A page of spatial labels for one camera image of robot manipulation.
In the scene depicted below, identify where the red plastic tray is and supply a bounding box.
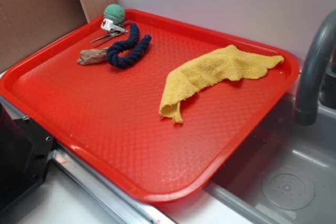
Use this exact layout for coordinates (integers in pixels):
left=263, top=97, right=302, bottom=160
left=1, top=10, right=299, bottom=203

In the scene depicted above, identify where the yellow knitted cloth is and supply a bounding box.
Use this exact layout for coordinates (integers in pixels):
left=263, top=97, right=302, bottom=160
left=159, top=45, right=285, bottom=124

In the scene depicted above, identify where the small driftwood piece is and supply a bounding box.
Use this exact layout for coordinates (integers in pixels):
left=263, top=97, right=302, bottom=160
left=77, top=48, right=108, bottom=66

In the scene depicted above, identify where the green rubber ball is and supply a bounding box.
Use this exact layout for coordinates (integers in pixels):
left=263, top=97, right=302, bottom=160
left=103, top=4, right=125, bottom=24

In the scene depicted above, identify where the grey plastic sink basin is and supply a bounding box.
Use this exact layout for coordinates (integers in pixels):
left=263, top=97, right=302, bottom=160
left=204, top=61, right=336, bottom=224

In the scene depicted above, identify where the grey sink faucet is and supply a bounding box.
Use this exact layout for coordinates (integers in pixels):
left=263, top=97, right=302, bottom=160
left=293, top=10, right=335, bottom=125

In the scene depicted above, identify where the brown cardboard panel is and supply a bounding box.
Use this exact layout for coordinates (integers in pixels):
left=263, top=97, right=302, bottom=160
left=1, top=0, right=117, bottom=72

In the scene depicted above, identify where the dark blue rope toy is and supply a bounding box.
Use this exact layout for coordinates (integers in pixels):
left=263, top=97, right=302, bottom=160
left=107, top=23, right=152, bottom=69

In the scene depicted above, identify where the silver metal rail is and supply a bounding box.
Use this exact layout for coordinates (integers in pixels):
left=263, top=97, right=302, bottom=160
left=0, top=95, right=174, bottom=224

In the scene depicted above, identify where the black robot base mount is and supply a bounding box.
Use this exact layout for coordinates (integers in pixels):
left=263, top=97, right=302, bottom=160
left=1, top=106, right=55, bottom=214

